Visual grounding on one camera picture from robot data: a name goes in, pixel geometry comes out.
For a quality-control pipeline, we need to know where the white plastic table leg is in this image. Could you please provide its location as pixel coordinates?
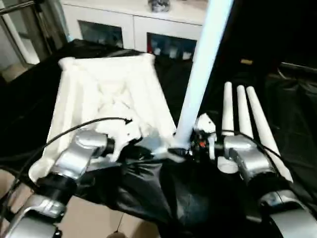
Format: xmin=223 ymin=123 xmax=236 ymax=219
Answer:
xmin=217 ymin=82 xmax=238 ymax=174
xmin=246 ymin=86 xmax=295 ymax=184
xmin=173 ymin=0 xmax=235 ymax=151
xmin=236 ymin=85 xmax=254 ymax=139

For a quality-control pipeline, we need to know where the white plastic table top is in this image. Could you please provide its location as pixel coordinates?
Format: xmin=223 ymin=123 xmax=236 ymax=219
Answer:
xmin=29 ymin=54 xmax=190 ymax=185

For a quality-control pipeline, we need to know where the black mat cover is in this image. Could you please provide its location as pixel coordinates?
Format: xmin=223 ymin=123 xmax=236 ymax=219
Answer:
xmin=0 ymin=38 xmax=317 ymax=238

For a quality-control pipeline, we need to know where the long black pole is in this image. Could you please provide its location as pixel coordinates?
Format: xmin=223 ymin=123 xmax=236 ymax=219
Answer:
xmin=281 ymin=61 xmax=317 ymax=73

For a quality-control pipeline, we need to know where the white cabinet with glass doors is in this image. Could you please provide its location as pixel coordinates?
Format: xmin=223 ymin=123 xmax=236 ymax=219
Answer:
xmin=60 ymin=0 xmax=208 ymax=60

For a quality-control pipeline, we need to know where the grey item on cabinet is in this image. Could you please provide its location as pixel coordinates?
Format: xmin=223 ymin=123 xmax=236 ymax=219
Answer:
xmin=148 ymin=0 xmax=171 ymax=12

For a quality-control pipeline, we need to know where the grey metal rack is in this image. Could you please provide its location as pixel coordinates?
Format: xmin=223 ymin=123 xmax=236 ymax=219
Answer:
xmin=0 ymin=0 xmax=67 ymax=82

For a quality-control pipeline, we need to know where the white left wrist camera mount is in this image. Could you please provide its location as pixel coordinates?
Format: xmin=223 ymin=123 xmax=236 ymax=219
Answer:
xmin=108 ymin=119 xmax=143 ymax=162

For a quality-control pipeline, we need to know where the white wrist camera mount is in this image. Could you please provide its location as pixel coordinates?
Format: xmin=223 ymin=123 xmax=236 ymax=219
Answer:
xmin=195 ymin=113 xmax=217 ymax=159
xmin=108 ymin=119 xmax=143 ymax=162

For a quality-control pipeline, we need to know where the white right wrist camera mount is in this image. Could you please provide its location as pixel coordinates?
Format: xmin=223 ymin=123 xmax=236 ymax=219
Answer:
xmin=195 ymin=113 xmax=217 ymax=159

